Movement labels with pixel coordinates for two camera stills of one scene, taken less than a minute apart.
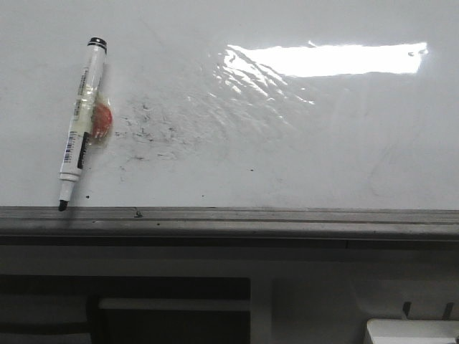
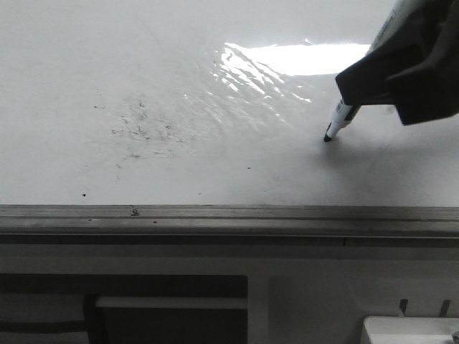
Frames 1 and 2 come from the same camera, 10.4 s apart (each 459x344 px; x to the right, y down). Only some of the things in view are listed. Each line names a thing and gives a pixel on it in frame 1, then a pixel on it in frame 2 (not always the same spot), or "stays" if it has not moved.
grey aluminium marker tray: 228,226 stays
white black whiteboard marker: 80,126 → 345,112
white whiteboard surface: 235,104 stays
